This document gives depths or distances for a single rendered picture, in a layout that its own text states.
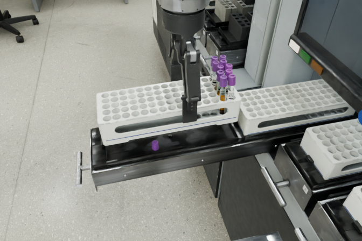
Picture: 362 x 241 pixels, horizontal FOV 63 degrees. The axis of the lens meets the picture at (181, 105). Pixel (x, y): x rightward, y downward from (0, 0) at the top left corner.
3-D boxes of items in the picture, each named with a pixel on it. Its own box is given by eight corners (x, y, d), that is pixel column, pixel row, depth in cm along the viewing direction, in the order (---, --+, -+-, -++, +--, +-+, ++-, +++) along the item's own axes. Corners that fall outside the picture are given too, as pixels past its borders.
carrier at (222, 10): (229, 24, 112) (231, 8, 108) (224, 25, 112) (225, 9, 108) (218, 12, 120) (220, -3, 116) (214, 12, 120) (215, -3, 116)
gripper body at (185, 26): (157, -3, 53) (159, 43, 59) (167, 17, 47) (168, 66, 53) (197, -6, 54) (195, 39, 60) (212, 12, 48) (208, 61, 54)
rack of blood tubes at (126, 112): (223, 93, 73) (225, 73, 69) (239, 121, 66) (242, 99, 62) (101, 114, 68) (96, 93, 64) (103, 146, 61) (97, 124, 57)
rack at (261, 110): (329, 94, 82) (336, 76, 78) (353, 118, 75) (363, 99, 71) (228, 111, 77) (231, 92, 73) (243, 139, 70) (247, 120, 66)
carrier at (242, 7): (245, 22, 113) (248, 7, 109) (241, 22, 113) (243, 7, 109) (235, 10, 122) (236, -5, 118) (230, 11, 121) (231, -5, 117)
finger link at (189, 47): (190, 32, 54) (197, 29, 49) (193, 61, 55) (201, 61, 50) (177, 34, 54) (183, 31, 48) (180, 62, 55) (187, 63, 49)
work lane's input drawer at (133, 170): (328, 106, 89) (339, 82, 83) (360, 140, 79) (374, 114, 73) (77, 150, 76) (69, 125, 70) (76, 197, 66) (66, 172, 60)
